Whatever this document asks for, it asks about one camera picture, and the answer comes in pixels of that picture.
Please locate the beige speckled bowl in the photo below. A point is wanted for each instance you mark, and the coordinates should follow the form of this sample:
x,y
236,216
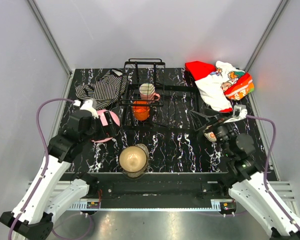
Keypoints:
x,y
133,158

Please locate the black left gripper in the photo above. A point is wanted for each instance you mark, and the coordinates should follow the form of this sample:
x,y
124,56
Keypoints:
x,y
113,129

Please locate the pink ceramic mug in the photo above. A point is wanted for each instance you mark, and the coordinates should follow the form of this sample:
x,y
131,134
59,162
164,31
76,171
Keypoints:
x,y
148,93

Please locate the black white striped cloth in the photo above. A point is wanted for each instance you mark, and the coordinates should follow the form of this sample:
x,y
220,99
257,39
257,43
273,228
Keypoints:
x,y
105,91

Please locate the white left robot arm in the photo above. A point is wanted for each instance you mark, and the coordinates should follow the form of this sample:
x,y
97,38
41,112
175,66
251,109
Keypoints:
x,y
35,215

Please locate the orange plastic cup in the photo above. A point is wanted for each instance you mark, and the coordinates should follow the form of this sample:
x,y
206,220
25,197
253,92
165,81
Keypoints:
x,y
141,110

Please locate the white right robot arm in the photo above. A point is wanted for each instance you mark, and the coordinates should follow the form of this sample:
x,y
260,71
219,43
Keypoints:
x,y
246,182

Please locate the flower-shaped patterned dish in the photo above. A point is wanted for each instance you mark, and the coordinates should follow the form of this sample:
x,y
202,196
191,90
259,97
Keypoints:
x,y
210,136

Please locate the black metal dish rack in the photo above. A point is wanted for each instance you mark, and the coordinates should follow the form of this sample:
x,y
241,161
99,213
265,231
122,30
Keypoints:
x,y
177,91

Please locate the white red cartoon garment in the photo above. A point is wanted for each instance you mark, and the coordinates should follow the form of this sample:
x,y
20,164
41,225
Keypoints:
x,y
220,83

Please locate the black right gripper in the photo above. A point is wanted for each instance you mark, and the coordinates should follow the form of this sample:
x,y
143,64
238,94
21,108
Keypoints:
x,y
198,120

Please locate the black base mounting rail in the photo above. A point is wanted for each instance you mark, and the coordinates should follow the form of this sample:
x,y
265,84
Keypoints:
x,y
162,191

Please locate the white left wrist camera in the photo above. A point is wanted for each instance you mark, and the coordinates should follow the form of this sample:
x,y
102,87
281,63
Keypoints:
x,y
89,105

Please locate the pink round plate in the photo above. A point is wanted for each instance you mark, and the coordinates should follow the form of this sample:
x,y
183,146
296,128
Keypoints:
x,y
101,114

